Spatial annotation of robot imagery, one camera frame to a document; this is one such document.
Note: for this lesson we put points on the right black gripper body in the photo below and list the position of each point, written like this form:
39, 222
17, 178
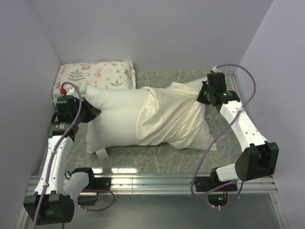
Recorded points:
204, 95

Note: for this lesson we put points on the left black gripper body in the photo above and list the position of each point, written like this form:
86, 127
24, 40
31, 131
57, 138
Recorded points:
74, 113

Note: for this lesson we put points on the white pillow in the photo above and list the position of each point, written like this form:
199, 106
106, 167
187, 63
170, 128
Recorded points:
116, 124

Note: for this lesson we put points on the cream pillowcase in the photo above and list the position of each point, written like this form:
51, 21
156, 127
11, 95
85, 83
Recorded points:
173, 115

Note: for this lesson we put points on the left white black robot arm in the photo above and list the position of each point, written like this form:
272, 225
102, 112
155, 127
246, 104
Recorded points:
54, 200

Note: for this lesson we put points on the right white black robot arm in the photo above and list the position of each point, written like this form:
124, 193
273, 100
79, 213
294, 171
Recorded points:
259, 156

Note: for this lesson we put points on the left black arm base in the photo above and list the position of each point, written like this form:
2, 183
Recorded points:
90, 195

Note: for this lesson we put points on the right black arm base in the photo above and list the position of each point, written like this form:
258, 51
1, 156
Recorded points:
219, 194

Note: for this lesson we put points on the animal print patterned pillow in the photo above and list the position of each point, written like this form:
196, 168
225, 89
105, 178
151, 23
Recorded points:
103, 75

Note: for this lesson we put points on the aluminium right side rail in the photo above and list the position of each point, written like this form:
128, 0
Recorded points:
238, 90

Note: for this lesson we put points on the aluminium rail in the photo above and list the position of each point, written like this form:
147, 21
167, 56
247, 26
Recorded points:
238, 90
174, 184

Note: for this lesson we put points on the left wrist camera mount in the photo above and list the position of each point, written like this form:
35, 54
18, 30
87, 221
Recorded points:
69, 91

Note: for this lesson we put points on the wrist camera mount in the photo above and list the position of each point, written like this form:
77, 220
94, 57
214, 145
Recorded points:
69, 91
215, 70

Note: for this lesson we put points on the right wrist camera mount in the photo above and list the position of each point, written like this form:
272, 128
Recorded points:
215, 70

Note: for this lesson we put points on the aluminium front rail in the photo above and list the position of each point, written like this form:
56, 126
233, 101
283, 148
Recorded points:
174, 184

